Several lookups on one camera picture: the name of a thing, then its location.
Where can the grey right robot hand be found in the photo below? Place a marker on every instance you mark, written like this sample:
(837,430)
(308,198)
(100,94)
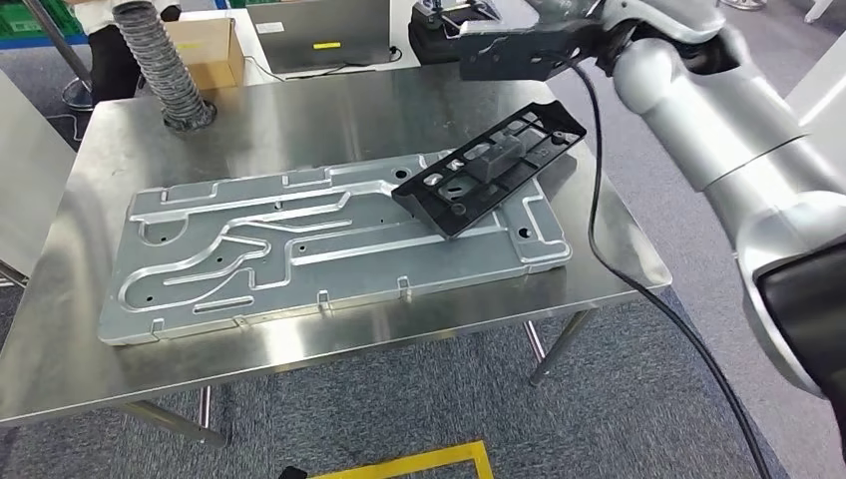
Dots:
(565,8)

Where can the black plastic bracket part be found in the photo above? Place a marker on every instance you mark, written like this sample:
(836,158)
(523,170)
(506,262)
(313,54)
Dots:
(489,162)

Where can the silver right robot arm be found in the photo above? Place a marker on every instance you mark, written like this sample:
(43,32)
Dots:
(727,119)

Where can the black bag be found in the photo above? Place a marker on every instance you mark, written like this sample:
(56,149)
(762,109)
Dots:
(429,40)

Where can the grey laptop with yellow sticker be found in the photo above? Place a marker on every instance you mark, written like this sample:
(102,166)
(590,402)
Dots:
(310,26)

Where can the stamped metal plate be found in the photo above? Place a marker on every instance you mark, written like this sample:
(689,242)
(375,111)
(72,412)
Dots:
(330,264)

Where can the cardboard box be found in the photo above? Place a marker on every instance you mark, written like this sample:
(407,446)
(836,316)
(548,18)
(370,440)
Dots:
(211,56)

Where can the person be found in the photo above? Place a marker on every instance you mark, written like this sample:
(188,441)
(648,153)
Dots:
(109,66)

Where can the blue plastic crate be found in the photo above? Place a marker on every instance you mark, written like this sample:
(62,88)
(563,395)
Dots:
(40,42)

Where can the green plastic crate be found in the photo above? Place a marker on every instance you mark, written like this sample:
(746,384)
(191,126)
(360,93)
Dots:
(33,20)

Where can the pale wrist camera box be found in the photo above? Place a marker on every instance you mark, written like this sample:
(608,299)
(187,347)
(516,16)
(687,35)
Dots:
(515,59)

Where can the silver stanchion post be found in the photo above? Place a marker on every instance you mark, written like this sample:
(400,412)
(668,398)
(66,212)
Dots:
(78,96)

